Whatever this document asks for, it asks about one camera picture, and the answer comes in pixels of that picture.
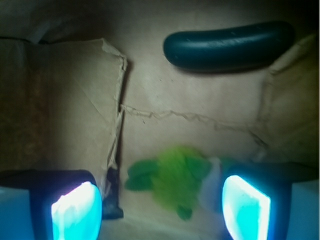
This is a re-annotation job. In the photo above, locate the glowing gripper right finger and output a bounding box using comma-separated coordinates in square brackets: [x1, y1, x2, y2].
[221, 162, 320, 240]

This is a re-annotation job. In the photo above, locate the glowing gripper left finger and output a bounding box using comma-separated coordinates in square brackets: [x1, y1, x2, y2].
[0, 170, 103, 240]

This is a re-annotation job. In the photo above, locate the green plush frog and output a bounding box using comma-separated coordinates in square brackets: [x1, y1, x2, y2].
[124, 145, 221, 221]

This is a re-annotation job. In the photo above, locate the brown paper bag tray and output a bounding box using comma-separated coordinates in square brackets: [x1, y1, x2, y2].
[0, 0, 320, 240]

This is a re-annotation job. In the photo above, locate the dark green toy cucumber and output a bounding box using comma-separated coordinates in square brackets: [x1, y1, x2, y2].
[163, 20, 295, 73]

